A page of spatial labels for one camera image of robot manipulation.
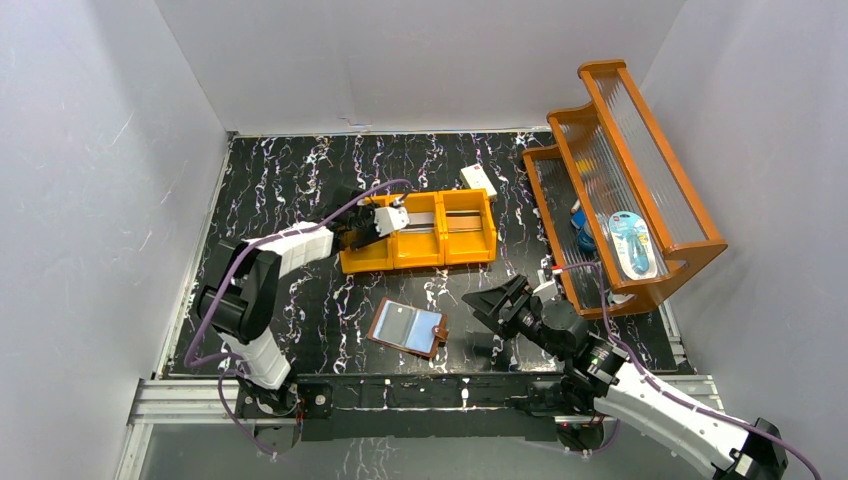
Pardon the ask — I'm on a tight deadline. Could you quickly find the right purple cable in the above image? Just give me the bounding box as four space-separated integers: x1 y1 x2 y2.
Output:
556 260 823 480

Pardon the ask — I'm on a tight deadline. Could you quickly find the left orange bin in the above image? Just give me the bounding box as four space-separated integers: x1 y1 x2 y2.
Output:
339 195 394 274

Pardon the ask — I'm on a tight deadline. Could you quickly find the blue packaged item on shelf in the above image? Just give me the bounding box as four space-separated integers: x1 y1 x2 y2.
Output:
608 211 658 280

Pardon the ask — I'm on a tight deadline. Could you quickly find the middle orange bin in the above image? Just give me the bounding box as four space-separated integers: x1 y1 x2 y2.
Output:
391 192 447 269

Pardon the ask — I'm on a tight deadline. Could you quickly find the white small box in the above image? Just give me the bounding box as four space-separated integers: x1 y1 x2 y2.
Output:
460 164 497 201

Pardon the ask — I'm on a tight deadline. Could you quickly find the card in right bin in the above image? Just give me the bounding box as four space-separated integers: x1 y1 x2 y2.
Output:
445 210 484 233

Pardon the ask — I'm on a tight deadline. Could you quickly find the aluminium frame rail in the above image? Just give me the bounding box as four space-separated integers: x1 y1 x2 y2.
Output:
125 374 730 427

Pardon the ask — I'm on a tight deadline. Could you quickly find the orange bin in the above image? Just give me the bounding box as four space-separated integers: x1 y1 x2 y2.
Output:
439 189 498 265
339 195 394 274
391 192 447 269

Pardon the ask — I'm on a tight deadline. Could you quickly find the brown leather card holder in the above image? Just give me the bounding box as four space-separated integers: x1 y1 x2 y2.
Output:
366 298 449 359

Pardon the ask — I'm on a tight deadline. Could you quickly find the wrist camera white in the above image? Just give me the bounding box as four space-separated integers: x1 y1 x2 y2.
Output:
374 205 410 238
533 270 561 303

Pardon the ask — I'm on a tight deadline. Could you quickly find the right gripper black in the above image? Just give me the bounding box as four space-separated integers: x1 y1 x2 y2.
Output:
462 273 568 361

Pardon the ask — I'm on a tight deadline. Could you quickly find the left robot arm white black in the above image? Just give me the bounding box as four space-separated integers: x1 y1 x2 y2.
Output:
184 189 408 416

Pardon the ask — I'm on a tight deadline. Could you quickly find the orange wooden shelf rack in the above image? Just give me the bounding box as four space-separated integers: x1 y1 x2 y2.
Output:
522 59 727 319

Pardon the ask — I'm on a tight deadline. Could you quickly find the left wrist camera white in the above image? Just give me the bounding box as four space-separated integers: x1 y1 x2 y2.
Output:
374 205 410 238

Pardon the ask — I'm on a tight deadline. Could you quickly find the silver card in middle bin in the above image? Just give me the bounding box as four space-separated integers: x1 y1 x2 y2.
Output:
402 211 437 233

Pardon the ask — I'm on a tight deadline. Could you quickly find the right orange bin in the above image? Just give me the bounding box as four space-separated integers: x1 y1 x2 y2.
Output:
439 189 498 265

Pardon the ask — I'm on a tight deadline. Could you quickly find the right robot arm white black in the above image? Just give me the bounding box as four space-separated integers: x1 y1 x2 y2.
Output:
462 275 788 479

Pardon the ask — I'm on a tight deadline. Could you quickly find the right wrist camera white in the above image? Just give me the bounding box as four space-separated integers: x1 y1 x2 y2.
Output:
533 270 561 303

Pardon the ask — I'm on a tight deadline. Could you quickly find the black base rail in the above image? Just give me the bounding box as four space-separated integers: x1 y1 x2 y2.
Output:
235 372 631 444

